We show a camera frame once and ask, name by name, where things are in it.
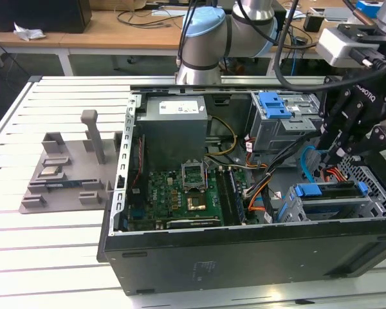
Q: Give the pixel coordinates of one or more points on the black open PC case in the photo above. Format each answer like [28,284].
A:
[244,257]

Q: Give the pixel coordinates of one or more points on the large black box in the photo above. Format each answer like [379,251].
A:
[35,16]

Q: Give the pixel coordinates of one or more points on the crumpled white paper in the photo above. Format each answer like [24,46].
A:
[27,32]

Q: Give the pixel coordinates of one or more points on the wooden desk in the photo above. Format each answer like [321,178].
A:
[99,35]

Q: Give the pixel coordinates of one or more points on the blue cardboard box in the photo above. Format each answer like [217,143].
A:
[366,4]

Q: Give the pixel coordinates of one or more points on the flat grey box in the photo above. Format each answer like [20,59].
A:
[339,13]

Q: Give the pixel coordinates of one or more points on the blue RAM stick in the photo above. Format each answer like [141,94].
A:
[62,184]

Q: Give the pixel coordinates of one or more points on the grey power supply unit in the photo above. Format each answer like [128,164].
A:
[170,138]

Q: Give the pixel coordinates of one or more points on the black graphics card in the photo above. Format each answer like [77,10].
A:
[193,222]

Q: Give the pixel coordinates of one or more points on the silver CPU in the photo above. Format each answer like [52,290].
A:
[51,171]

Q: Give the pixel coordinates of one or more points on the grey metal drive cage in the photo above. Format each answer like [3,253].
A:
[276,135]

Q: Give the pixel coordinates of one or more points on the blue plastic drive latch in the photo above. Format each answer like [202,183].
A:
[273,106]

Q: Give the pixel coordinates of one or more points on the CPU socket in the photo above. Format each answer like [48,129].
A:
[193,177]

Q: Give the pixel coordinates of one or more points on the green motherboard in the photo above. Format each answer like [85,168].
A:
[161,193]

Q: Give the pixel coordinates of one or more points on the installed RAM stick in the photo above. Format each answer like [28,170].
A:
[237,196]

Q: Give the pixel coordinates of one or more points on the black RAM slot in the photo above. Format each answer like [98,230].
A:
[224,196]

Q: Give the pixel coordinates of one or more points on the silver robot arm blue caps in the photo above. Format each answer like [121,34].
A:
[212,35]

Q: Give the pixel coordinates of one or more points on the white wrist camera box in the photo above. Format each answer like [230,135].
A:
[334,45]

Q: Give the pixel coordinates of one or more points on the grey parts rack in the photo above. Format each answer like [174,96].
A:
[67,154]

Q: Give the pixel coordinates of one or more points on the grey metal disk bay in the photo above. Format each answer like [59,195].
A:
[341,201]

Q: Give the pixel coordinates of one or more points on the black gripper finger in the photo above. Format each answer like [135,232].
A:
[337,112]
[373,140]

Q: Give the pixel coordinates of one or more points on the gold chipset heat sink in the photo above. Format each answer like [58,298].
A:
[196,203]

